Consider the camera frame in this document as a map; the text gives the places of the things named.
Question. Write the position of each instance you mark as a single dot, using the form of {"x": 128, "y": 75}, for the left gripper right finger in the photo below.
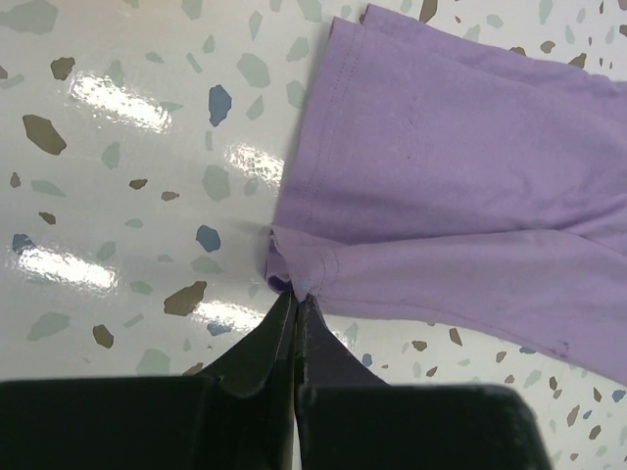
{"x": 334, "y": 393}

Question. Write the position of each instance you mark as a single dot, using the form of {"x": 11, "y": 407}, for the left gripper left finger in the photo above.
{"x": 244, "y": 400}

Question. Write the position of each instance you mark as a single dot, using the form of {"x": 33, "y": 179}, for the purple t shirt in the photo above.
{"x": 447, "y": 181}

